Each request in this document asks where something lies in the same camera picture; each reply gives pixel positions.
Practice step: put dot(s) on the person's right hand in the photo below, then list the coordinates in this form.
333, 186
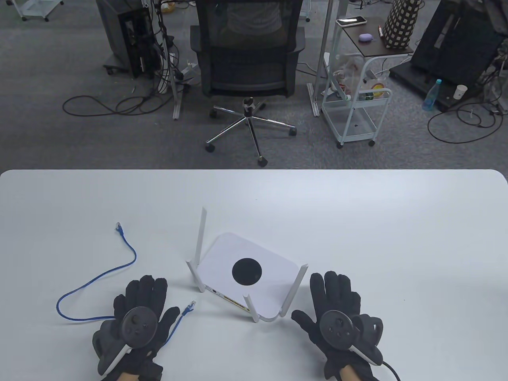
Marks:
333, 293

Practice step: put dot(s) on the person's left hand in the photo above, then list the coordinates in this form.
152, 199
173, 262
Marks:
149, 293

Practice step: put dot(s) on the black and white right controller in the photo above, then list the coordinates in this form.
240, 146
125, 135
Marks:
337, 329

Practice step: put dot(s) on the brown top side table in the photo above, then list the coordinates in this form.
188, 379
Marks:
369, 45

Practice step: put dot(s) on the black and white controller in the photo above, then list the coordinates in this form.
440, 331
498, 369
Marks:
139, 325
337, 329

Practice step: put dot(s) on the clear plastic bag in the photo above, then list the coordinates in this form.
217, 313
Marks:
349, 75

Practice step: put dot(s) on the purple earbuds case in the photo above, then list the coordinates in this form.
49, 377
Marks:
366, 37

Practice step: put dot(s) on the grey computer tower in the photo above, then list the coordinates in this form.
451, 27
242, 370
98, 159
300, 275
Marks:
115, 31

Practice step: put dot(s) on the black equipment stand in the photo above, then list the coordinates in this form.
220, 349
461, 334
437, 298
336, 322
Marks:
456, 39

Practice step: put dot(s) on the black and white checkered bag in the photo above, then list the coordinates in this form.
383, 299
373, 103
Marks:
401, 24

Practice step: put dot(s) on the white paper cup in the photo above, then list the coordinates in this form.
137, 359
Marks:
460, 92

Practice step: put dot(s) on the white trolley frame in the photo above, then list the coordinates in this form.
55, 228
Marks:
35, 6

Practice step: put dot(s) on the white router with black disc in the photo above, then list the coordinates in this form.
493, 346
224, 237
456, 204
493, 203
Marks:
222, 258

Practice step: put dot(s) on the smartphone with pale case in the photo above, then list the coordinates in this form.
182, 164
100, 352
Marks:
351, 21

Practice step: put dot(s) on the person's left forearm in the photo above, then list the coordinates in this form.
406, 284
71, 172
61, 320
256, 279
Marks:
127, 377

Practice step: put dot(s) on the black mesh office chair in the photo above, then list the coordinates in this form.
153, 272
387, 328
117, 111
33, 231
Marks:
246, 75

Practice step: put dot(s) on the white power strip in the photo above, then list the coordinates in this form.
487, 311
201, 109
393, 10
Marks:
187, 72

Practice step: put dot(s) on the person's right forearm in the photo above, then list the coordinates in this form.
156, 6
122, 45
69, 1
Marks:
348, 375

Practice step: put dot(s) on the black and white left controller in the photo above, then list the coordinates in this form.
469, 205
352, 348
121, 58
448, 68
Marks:
139, 325

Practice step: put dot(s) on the white desk leg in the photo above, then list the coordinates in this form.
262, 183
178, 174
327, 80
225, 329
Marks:
323, 47
177, 101

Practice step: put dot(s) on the yellow tape roll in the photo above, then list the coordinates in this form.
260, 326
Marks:
377, 88

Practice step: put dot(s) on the blue water bottle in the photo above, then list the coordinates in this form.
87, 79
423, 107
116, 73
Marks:
430, 97

